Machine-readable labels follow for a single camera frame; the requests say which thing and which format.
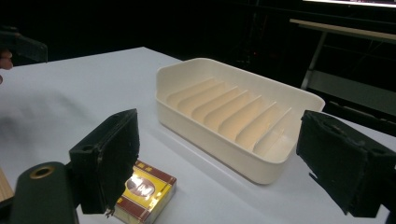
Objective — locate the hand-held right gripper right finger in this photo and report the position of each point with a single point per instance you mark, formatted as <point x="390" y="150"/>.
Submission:
<point x="342" y="168"/>

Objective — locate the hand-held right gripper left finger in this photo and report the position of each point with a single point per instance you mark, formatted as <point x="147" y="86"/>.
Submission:
<point x="102" y="168"/>

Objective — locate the yellow and red packet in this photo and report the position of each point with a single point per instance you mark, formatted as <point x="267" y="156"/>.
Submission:
<point x="149" y="193"/>

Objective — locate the cream plastic tray with dividers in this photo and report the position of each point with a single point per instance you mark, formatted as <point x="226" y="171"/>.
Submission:
<point x="236" y="112"/>

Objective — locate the light wooden board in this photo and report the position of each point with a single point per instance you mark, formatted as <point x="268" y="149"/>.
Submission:
<point x="4" y="188"/>

